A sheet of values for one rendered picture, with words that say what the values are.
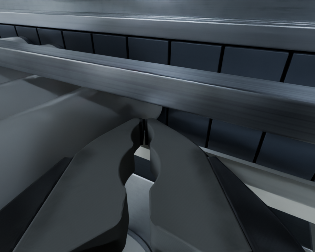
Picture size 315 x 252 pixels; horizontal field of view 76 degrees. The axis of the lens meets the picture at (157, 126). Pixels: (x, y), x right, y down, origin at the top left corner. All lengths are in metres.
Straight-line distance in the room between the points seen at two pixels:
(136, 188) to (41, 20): 0.21
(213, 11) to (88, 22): 0.11
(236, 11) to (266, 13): 0.02
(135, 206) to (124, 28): 0.22
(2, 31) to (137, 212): 0.28
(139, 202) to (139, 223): 0.05
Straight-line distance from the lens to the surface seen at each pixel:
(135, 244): 0.35
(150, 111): 0.15
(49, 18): 0.25
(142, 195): 0.27
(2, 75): 0.20
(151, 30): 0.17
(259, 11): 0.19
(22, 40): 0.28
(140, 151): 0.17
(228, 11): 0.20
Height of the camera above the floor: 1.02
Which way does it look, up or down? 48 degrees down
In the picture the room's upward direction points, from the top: 133 degrees counter-clockwise
